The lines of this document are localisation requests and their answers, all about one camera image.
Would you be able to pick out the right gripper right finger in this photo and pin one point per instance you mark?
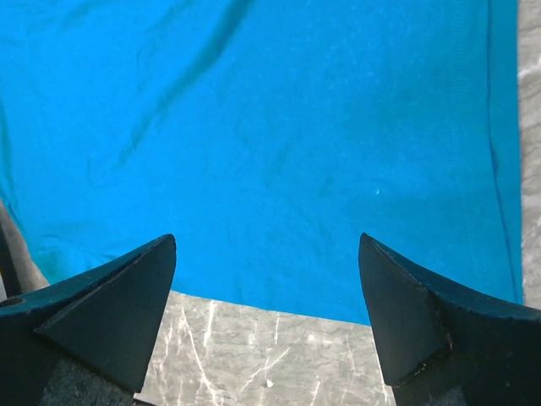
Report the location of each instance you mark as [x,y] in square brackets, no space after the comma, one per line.
[441,343]

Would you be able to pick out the blue t shirt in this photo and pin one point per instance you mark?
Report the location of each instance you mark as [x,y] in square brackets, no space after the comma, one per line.
[267,137]

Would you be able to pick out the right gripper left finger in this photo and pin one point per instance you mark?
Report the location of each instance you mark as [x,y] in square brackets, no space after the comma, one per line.
[87,340]

